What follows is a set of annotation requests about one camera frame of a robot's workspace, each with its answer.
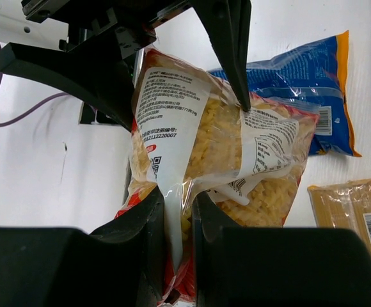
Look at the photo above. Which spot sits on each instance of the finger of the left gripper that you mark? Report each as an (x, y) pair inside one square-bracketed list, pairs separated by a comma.
[(227, 25)]

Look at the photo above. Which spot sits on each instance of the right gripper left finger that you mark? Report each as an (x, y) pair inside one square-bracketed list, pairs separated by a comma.
[(119, 264)]

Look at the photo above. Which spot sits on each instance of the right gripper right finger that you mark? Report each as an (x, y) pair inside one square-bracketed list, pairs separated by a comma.
[(252, 266)]

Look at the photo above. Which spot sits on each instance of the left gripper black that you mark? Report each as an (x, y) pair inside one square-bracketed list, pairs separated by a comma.
[(95, 62)]

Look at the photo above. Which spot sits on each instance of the red fusilli bag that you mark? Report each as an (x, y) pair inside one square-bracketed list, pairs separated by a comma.
[(190, 135)]

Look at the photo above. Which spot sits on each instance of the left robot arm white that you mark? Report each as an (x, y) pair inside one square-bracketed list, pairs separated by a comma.
[(15, 28)]

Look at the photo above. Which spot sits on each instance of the blue orange pasta bag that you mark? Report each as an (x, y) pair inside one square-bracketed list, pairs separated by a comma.
[(317, 73)]

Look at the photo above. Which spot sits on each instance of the yellow spaghetti bag near shelf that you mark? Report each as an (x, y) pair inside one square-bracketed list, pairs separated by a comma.
[(345, 205)]

